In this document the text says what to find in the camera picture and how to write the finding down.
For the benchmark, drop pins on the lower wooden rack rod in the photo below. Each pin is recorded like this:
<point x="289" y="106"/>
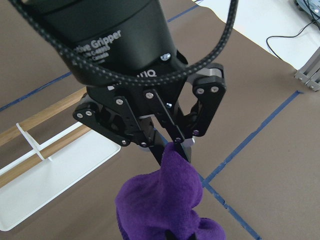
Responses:
<point x="45" y="153"/>

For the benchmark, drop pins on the aluminium frame post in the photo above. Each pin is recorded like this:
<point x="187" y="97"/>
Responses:
<point x="309" y="74"/>

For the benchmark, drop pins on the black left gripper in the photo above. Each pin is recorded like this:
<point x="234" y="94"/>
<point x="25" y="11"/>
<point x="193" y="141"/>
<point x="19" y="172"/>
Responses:
<point x="125" y="43"/>

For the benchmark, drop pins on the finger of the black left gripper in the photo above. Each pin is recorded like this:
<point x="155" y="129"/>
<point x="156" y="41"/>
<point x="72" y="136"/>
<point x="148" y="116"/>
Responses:
<point x="209" y="87"/>

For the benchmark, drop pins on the purple microfiber towel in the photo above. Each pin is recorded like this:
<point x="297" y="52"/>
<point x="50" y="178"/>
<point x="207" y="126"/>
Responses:
<point x="149" y="205"/>

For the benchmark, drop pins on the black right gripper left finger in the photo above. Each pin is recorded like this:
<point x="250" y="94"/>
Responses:
<point x="169" y="235"/>

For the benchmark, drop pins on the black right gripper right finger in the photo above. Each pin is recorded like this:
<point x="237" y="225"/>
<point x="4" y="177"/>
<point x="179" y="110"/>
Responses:
<point x="193" y="237"/>

